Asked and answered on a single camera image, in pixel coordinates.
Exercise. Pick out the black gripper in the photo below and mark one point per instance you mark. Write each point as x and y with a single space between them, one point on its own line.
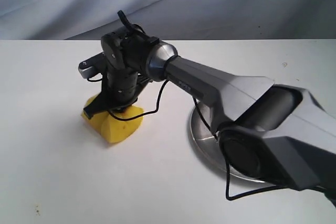
118 92

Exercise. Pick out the yellow sponge block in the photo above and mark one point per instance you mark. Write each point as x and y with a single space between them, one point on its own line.
113 130

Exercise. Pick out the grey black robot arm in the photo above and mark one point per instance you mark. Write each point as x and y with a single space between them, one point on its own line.
276 133

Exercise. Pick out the round steel plate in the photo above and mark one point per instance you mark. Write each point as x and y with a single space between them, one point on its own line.
207 146

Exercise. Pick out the grey-blue fabric backdrop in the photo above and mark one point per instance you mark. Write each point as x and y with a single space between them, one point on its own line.
169 19

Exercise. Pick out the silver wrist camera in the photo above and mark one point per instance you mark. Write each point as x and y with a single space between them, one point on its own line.
92 66

